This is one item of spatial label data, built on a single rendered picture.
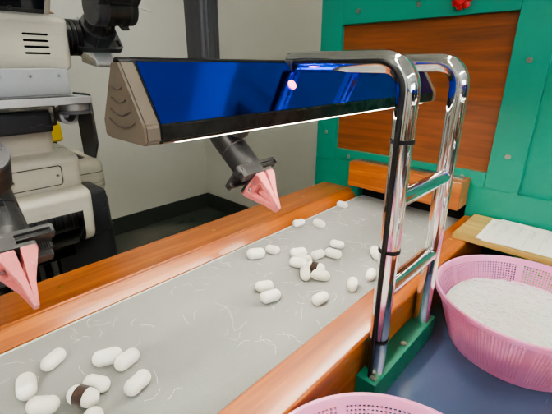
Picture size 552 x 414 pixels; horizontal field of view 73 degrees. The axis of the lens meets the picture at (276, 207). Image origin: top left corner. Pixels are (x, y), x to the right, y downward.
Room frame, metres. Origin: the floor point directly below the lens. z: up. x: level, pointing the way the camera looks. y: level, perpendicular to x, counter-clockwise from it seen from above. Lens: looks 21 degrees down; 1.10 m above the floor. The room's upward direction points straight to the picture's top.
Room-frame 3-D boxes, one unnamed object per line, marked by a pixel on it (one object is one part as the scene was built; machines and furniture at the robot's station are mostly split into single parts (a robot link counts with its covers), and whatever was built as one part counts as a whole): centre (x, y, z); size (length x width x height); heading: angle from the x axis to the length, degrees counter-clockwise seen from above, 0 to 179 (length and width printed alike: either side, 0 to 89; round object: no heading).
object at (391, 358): (0.51, -0.13, 0.90); 0.20 x 0.19 x 0.45; 137
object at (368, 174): (0.93, -0.33, 0.83); 0.30 x 0.06 x 0.07; 47
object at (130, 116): (0.57, -0.07, 1.08); 0.62 x 0.08 x 0.07; 137
